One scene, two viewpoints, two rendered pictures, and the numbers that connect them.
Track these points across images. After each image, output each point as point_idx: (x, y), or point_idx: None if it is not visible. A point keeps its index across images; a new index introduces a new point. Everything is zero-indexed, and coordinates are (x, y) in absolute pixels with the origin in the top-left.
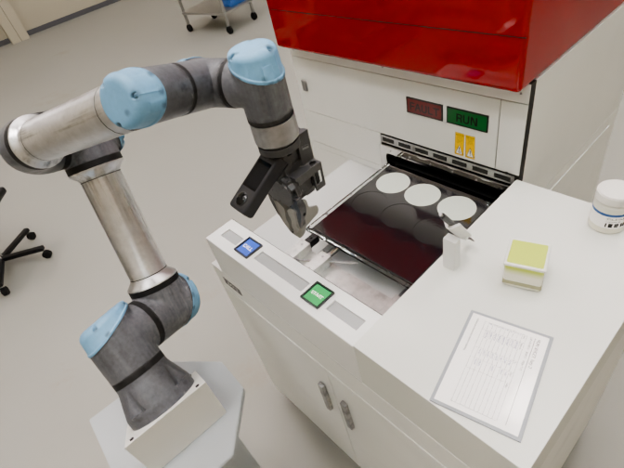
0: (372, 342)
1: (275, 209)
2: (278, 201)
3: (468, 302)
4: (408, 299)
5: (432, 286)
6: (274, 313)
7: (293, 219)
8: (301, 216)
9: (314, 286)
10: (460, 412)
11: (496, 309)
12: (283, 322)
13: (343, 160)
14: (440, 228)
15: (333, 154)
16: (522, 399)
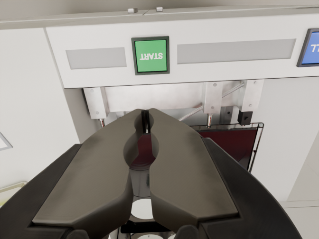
0: (32, 50)
1: (227, 153)
2: (187, 227)
3: (23, 152)
4: (63, 121)
5: (62, 147)
6: (226, 13)
7: (97, 160)
8: (2, 206)
9: (166, 64)
10: None
11: (2, 159)
12: (208, 13)
13: (293, 197)
14: (139, 189)
15: (306, 198)
16: None
